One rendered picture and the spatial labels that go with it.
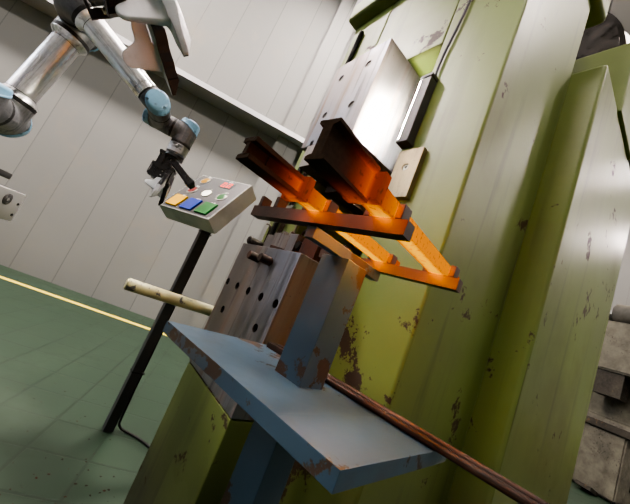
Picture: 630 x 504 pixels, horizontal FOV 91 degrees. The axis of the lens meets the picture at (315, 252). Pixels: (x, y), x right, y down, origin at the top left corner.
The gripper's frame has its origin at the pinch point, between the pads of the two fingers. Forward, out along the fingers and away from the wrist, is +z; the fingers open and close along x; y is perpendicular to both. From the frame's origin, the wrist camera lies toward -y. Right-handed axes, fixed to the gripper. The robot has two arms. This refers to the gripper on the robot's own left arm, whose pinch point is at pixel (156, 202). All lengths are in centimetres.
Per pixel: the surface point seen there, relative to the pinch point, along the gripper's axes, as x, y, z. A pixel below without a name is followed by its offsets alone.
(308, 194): 89, -40, 1
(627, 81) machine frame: 51, -146, -117
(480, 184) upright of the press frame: 64, -85, -33
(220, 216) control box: -5.3, -22.9, -6.4
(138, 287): 4.7, -9.0, 31.1
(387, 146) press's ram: 32, -67, -50
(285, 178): 90, -36, 0
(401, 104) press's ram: 33, -66, -67
